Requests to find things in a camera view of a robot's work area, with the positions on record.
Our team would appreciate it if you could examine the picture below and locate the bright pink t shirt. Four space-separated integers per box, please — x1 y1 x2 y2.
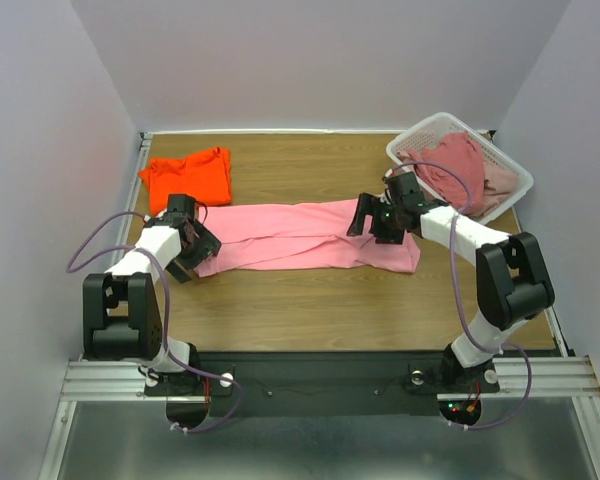
195 199 421 278

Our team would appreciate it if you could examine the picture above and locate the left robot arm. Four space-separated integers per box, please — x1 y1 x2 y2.
82 194 221 396

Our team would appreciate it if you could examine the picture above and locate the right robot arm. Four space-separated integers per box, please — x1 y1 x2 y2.
347 171 555 390

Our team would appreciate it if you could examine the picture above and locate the folded orange t shirt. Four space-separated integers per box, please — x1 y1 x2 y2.
138 147 233 216

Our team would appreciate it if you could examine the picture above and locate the dusty rose t shirt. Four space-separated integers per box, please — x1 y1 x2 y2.
398 132 485 215

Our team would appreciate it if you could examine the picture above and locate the white plastic basket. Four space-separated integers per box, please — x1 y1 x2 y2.
386 112 534 225

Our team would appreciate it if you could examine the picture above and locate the pale pink t shirt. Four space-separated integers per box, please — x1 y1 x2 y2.
397 149 521 219

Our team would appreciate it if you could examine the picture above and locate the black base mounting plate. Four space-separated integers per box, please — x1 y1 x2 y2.
144 349 511 419

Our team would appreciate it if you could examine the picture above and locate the aluminium frame rail left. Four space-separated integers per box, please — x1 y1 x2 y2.
39 131 155 480

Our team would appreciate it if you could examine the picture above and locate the aluminium frame rail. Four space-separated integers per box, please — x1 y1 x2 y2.
39 131 155 480
509 204 600 480

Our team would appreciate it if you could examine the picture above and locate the aluminium frame rail right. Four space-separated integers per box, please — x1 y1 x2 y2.
509 204 600 480

